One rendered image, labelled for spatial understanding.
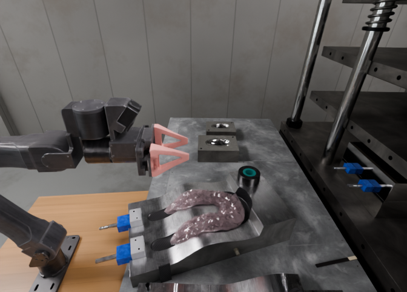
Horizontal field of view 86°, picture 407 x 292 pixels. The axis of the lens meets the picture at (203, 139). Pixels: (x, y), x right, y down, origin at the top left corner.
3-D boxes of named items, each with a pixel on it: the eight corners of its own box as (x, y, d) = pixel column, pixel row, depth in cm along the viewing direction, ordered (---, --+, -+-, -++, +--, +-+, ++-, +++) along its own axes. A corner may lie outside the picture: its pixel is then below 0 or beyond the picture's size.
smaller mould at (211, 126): (206, 140, 127) (206, 131, 124) (205, 129, 138) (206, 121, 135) (235, 140, 127) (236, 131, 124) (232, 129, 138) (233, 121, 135)
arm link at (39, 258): (62, 222, 61) (40, 223, 61) (45, 252, 54) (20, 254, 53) (68, 236, 64) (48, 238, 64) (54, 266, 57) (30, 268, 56)
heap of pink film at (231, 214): (171, 251, 62) (170, 234, 58) (162, 205, 77) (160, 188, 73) (253, 229, 69) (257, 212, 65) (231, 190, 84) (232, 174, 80)
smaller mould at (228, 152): (197, 162, 109) (197, 150, 105) (198, 145, 121) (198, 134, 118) (237, 162, 109) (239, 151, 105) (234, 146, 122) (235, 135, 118)
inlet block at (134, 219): (100, 241, 68) (96, 229, 65) (102, 228, 72) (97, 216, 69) (143, 230, 71) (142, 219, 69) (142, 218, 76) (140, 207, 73)
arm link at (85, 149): (119, 125, 46) (84, 125, 45) (111, 139, 41) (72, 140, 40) (123, 152, 49) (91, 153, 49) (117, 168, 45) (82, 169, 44)
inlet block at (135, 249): (97, 275, 59) (92, 264, 56) (99, 258, 63) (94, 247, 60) (146, 262, 63) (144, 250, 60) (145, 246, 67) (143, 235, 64)
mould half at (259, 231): (132, 288, 59) (126, 265, 54) (129, 214, 81) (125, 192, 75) (289, 240, 73) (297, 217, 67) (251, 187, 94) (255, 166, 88)
